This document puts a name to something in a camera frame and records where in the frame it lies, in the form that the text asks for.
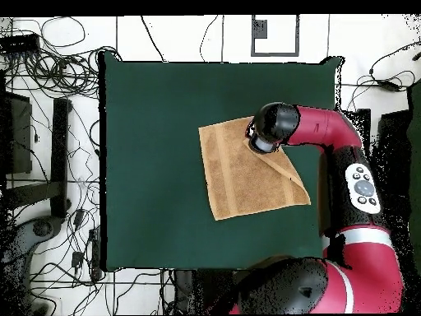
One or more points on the black flat panel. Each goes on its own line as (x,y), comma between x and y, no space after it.
(19,138)
(394,138)

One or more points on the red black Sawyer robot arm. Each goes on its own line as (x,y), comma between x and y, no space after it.
(329,125)

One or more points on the green cloth cover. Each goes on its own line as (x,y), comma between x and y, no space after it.
(416,164)

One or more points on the small grey square plate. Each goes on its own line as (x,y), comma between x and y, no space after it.
(260,29)

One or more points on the dark green table cloth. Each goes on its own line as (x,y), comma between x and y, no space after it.
(148,98)

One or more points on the tan terry towel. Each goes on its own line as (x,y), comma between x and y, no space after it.
(236,177)

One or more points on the black power strip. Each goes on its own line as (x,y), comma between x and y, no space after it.
(19,42)
(95,253)

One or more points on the black power adapter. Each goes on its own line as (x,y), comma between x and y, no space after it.
(77,259)
(389,84)

